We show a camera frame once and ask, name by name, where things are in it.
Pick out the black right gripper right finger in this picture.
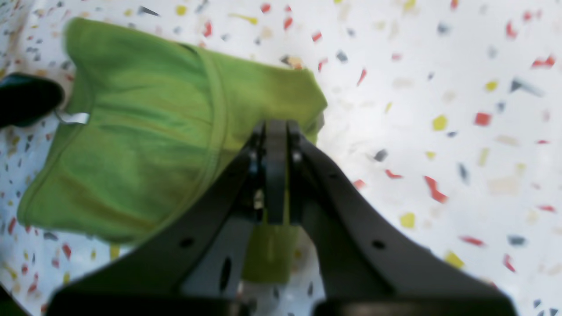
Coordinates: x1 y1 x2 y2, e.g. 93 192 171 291
288 121 516 316

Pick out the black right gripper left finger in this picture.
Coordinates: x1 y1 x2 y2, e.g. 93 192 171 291
47 120 288 316

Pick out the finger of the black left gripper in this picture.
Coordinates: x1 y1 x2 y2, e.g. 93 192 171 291
0 72 65 128

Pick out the green t-shirt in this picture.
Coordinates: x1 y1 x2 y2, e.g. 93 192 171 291
17 17 328 284

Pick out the terrazzo patterned tablecloth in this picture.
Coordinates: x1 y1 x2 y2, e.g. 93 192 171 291
1 0 562 316

